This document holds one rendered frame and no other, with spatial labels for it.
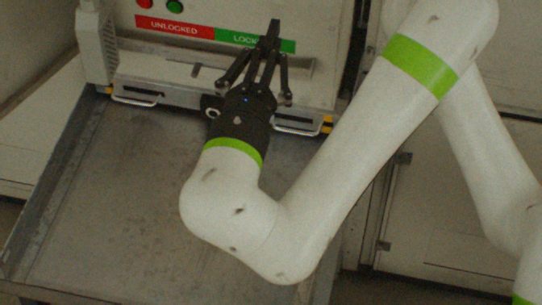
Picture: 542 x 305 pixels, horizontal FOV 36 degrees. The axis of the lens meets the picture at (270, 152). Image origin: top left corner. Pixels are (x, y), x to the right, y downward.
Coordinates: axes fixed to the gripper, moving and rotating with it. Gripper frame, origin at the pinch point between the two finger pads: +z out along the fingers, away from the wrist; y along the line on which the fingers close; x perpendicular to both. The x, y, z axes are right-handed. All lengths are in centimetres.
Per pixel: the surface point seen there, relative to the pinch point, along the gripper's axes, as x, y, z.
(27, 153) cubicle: -92, -78, 32
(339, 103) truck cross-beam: -30.4, 11.2, 15.8
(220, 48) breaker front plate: -18.1, -13.1, 13.5
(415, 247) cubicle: -101, 35, 31
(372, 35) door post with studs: -27.1, 14.9, 33.8
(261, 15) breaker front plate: -7.7, -4.8, 13.5
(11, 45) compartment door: -26, -58, 12
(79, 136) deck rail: -38, -41, 1
